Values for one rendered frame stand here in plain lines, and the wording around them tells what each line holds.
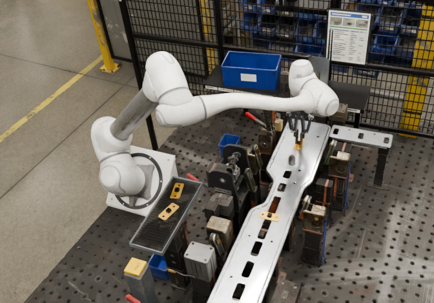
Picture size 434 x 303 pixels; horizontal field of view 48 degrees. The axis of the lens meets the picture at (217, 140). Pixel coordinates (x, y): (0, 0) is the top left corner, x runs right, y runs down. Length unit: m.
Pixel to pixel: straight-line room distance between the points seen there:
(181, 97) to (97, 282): 0.97
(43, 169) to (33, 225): 0.58
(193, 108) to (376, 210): 1.11
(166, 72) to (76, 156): 2.33
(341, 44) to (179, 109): 1.10
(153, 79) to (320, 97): 0.66
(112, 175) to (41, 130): 2.31
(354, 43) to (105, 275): 1.67
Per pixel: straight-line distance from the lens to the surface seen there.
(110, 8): 4.73
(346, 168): 2.32
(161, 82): 1.94
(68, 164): 4.12
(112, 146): 2.38
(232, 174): 2.02
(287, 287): 1.86
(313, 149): 2.39
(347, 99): 2.67
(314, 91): 2.02
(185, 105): 1.92
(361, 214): 2.53
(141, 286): 1.83
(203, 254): 1.85
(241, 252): 1.98
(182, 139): 2.96
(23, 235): 3.73
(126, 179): 2.34
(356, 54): 2.70
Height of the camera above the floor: 2.59
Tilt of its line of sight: 40 degrees down
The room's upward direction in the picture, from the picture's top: 7 degrees counter-clockwise
